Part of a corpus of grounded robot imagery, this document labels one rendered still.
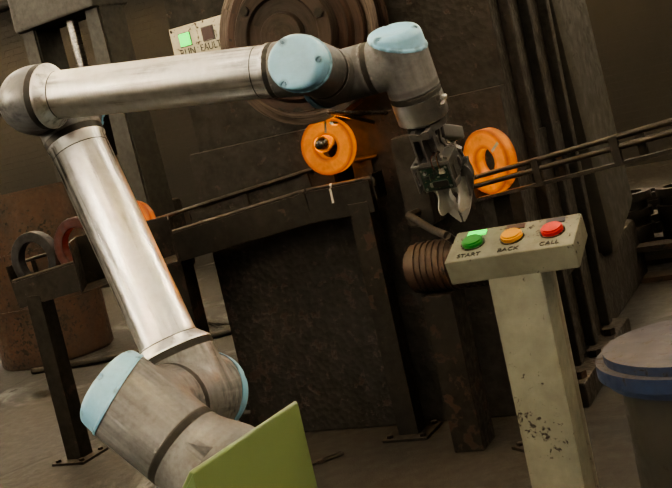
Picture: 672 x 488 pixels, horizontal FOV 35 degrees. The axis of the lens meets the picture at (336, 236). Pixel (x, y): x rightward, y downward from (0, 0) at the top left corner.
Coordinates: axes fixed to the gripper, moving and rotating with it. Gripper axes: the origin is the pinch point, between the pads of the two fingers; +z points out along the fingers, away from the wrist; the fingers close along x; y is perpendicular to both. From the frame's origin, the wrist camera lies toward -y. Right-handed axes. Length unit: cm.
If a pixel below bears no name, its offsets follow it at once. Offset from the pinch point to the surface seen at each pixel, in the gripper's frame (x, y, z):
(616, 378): 28.3, 34.9, 13.9
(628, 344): 28.3, 23.0, 16.4
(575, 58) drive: -11, -165, 35
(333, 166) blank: -60, -74, 17
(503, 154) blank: -6, -52, 13
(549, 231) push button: 15.0, 1.7, 5.6
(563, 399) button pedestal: 11.9, 13.5, 33.5
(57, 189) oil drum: -292, -230, 65
